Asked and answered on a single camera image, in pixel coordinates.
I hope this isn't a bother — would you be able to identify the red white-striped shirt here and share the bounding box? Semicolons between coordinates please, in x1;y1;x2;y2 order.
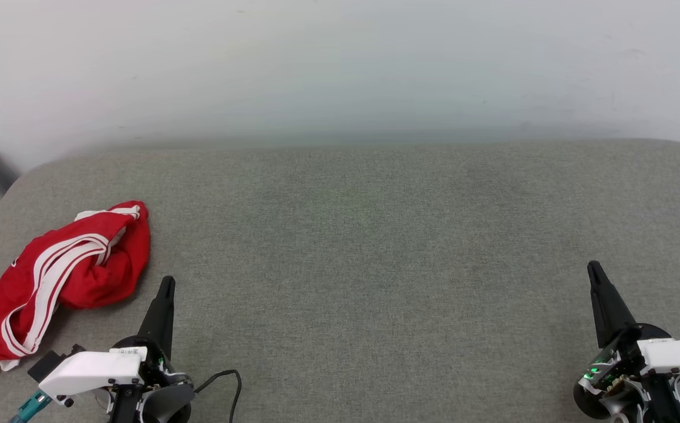
0;200;152;385

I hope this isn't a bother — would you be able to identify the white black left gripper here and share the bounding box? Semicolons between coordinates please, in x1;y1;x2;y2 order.
39;276;194;423

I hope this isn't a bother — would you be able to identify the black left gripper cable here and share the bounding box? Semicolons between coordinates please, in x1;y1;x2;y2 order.
193;369;243;423

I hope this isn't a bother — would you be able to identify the teal left camera cable connector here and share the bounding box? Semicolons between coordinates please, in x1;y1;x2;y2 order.
10;391;53;423

